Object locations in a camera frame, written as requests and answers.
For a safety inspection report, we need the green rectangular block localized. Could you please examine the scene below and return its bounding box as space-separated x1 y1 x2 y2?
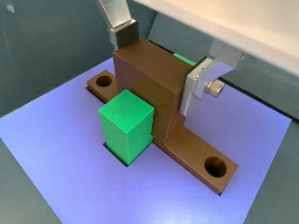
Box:
97 53 191 165

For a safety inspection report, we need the purple base board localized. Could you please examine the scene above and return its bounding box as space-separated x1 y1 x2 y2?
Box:
0 61 291 224

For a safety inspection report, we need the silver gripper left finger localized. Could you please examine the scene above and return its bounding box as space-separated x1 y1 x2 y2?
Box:
97 0 139 50

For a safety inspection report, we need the brown T-shaped block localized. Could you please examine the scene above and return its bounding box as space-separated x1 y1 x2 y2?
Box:
87 38 237 194

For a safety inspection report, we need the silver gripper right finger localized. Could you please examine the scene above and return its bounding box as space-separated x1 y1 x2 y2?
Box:
180 39 244 116

